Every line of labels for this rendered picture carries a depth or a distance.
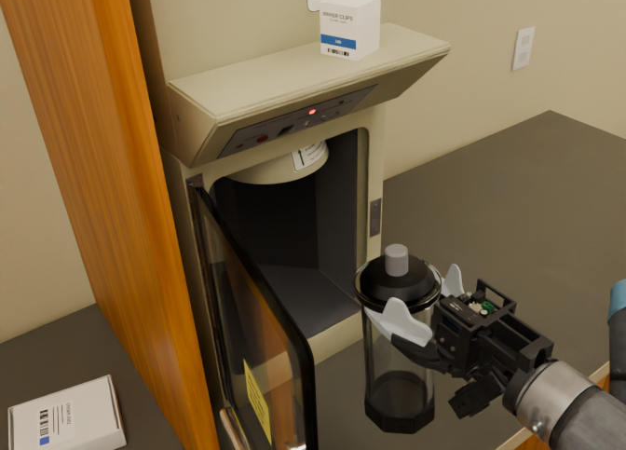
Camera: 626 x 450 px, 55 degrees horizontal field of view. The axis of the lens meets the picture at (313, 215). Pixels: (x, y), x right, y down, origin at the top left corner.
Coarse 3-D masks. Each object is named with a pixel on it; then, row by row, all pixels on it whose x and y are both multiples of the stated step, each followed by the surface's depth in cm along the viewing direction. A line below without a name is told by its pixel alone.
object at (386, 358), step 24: (360, 288) 74; (432, 288) 72; (432, 312) 74; (384, 336) 74; (432, 336) 77; (384, 360) 76; (408, 360) 75; (384, 384) 78; (408, 384) 77; (432, 384) 81; (384, 408) 81; (408, 408) 80
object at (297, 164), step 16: (320, 144) 88; (272, 160) 83; (288, 160) 84; (304, 160) 85; (320, 160) 87; (240, 176) 84; (256, 176) 84; (272, 176) 84; (288, 176) 84; (304, 176) 85
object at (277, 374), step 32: (224, 224) 63; (224, 256) 65; (224, 288) 70; (256, 288) 55; (224, 320) 77; (256, 320) 59; (224, 352) 84; (256, 352) 63; (288, 352) 51; (256, 384) 68; (288, 384) 54; (256, 416) 74; (288, 416) 58; (256, 448) 81
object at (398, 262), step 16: (384, 256) 76; (400, 256) 71; (368, 272) 74; (384, 272) 74; (400, 272) 72; (416, 272) 73; (432, 272) 75; (368, 288) 72; (384, 288) 71; (400, 288) 71; (416, 288) 71
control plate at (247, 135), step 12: (348, 96) 70; (360, 96) 72; (312, 108) 67; (324, 108) 70; (336, 108) 73; (348, 108) 76; (276, 120) 65; (288, 120) 68; (300, 120) 70; (312, 120) 73; (324, 120) 76; (240, 132) 63; (252, 132) 66; (264, 132) 68; (276, 132) 70; (288, 132) 73; (228, 144) 66; (252, 144) 71
